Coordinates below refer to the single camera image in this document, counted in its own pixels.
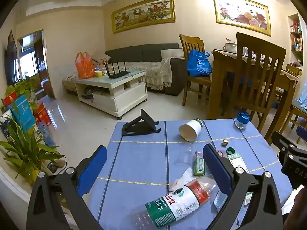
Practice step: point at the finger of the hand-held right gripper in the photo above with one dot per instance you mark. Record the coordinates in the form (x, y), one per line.
(281, 141)
(302, 134)

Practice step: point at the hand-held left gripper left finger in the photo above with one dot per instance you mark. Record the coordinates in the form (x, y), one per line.
(93, 170)

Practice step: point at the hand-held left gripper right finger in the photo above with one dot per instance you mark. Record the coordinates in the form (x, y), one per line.
(215, 167)

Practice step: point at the green bottle cap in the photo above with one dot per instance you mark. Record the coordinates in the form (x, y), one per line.
(230, 151)

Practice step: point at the clear plastic water bottle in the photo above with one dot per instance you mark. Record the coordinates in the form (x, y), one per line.
(172, 203)

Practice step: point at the person's right forearm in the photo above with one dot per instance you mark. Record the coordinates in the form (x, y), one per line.
(297, 208)

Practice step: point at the pink wrapper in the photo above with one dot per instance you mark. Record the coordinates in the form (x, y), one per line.
(221, 153)

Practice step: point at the green gum pack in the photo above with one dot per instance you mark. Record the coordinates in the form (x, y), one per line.
(199, 165)

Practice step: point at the cushioned wooden chair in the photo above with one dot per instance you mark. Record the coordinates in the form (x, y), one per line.
(297, 115)

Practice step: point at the clear plastic wrapper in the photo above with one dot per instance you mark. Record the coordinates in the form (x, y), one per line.
(187, 155)

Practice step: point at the white crumpled tissue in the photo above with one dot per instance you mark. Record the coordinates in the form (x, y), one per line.
(184, 178)

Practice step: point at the blue-lid glass jar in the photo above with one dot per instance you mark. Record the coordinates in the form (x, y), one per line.
(242, 121)

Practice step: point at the white paper cup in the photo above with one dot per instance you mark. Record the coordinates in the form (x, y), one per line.
(190, 129)

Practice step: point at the blue striped tablecloth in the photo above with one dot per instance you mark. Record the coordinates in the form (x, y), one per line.
(139, 163)

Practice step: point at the pack of water bottles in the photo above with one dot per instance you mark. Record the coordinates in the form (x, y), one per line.
(45, 134)

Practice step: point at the black phone stand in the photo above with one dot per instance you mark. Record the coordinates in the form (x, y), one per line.
(139, 125)

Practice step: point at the long-leaf potted plant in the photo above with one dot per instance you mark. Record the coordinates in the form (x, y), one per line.
(26, 146)

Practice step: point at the red cardboard boxes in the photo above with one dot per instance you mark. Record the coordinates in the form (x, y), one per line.
(42, 115)

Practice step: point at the white coffee table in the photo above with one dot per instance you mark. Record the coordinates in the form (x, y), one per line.
(112, 95)

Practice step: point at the wooden dining table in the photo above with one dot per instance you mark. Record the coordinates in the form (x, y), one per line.
(220, 76)

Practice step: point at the blue cardboard box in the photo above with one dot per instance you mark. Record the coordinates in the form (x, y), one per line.
(22, 112)

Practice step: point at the tall-back wooden chair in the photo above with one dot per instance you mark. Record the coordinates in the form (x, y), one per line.
(254, 52)

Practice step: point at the black wifi router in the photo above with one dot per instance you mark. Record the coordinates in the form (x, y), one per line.
(118, 74)

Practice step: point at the orange plastic bag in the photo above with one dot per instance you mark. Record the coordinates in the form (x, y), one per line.
(84, 67)

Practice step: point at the blue shopping bag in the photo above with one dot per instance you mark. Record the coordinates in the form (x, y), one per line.
(199, 64)

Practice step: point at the round-leaf green plant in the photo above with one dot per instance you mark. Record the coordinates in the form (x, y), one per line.
(24, 87)

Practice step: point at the white lace sofa cover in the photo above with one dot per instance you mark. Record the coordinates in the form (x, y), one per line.
(156, 74)

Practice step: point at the white sofa pillow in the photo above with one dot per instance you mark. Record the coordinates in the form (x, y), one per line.
(172, 53)

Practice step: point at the dark grey sofa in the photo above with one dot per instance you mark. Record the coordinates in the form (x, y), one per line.
(134, 52)

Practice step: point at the balcony door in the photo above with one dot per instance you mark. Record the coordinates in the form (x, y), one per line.
(33, 60)

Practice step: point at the framed flower painting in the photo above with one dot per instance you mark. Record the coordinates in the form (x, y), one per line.
(242, 14)

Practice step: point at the framed horse painting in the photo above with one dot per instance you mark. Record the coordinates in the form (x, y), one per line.
(144, 14)

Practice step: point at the wall shelf with items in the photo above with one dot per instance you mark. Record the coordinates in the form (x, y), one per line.
(296, 38)

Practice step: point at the wall-mounted television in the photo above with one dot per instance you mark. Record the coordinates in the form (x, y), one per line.
(10, 60)

